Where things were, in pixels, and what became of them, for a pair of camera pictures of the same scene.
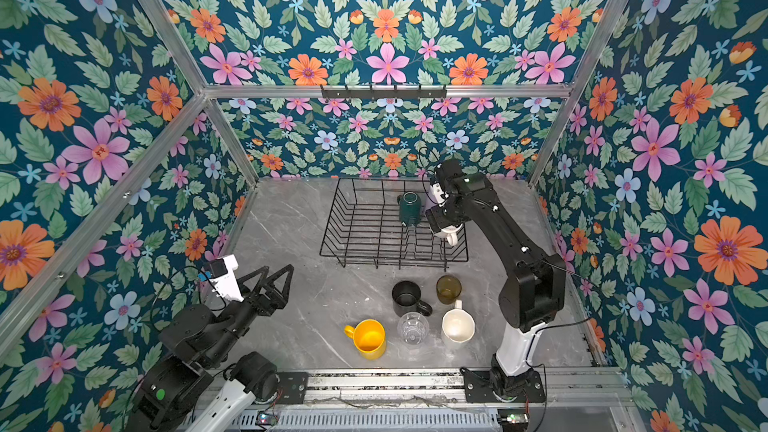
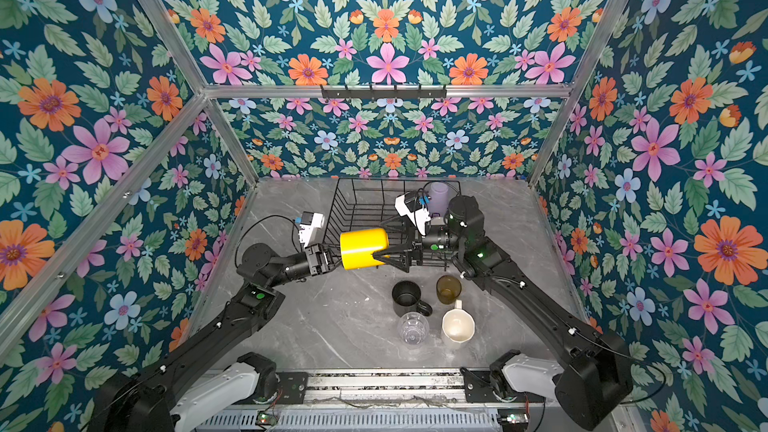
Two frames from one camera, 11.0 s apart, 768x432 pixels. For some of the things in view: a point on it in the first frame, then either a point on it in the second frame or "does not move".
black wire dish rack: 383,223 does not move
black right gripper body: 443,217 to 441,240
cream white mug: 458,323 does not move
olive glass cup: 448,287 does not move
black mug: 406,297 does not move
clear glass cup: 413,328 does not move
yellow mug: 369,337 to 357,247
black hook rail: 384,93 does not move
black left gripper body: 265,308 to 313,260
